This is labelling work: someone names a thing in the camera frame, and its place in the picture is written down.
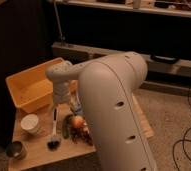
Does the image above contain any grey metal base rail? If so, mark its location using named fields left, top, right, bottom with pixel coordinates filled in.
left=52, top=42, right=191, bottom=80

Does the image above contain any orange peach fruit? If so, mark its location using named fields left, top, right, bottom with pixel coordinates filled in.
left=71, top=116, right=84, bottom=129

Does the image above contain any green pepper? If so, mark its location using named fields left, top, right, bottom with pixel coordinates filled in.
left=62, top=114, right=72, bottom=139

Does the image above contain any wooden shelf board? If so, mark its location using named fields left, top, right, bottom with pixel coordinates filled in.
left=47, top=0, right=191, bottom=18

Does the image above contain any yellow plastic bin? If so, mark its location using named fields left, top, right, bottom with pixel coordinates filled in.
left=6, top=57, right=72, bottom=113

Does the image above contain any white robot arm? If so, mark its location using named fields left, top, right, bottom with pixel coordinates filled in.
left=46, top=52, right=158, bottom=171

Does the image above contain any metal pole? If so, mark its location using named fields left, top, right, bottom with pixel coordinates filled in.
left=53, top=0, right=65, bottom=45

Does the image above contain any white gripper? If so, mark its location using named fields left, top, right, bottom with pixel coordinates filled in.
left=53, top=82, right=70, bottom=104

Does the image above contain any black floor cable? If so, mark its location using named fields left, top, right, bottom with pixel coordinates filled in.
left=172, top=61, right=191, bottom=168

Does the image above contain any white plastic cup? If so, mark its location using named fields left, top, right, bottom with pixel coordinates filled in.
left=20, top=114, right=40, bottom=134

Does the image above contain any dark grape bunch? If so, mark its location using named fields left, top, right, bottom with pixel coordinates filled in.
left=71, top=128, right=93, bottom=146

